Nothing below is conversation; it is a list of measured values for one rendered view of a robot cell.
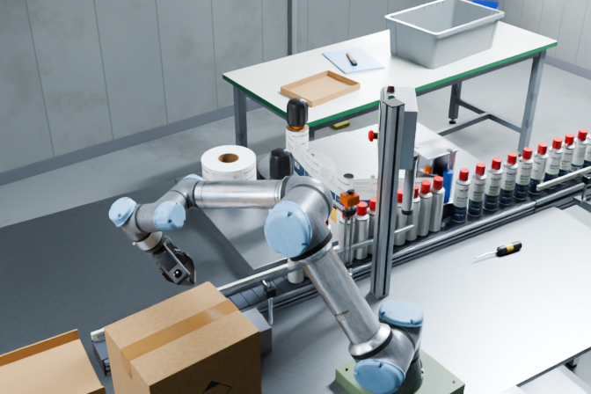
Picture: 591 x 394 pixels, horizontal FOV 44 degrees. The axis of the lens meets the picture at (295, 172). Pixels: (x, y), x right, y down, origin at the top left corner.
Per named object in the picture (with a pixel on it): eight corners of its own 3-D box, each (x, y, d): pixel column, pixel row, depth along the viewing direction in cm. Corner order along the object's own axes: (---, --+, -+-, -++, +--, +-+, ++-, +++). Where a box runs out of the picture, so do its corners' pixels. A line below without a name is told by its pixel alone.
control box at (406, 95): (409, 143, 228) (414, 86, 219) (412, 171, 213) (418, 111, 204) (376, 142, 229) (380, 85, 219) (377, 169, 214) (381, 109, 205)
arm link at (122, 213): (126, 217, 188) (101, 220, 192) (150, 242, 195) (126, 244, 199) (137, 193, 192) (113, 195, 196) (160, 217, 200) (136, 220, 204)
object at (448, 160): (431, 198, 276) (437, 136, 263) (454, 215, 266) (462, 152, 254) (400, 208, 270) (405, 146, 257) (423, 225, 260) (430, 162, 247)
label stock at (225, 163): (257, 178, 290) (256, 145, 282) (255, 205, 272) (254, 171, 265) (206, 178, 289) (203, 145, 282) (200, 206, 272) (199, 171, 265)
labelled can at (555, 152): (547, 181, 287) (557, 134, 277) (558, 187, 283) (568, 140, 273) (538, 185, 285) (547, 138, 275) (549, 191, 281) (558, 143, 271)
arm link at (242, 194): (341, 164, 183) (178, 166, 205) (325, 184, 174) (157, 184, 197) (350, 205, 188) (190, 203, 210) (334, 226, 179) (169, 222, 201)
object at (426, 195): (421, 227, 260) (426, 177, 250) (431, 234, 256) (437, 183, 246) (410, 231, 258) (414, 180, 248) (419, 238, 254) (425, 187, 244)
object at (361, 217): (361, 249, 249) (364, 198, 238) (370, 258, 245) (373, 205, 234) (348, 254, 246) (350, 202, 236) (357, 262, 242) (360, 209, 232)
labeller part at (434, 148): (437, 138, 263) (438, 135, 263) (458, 151, 255) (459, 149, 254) (407, 147, 257) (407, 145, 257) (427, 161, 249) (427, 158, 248)
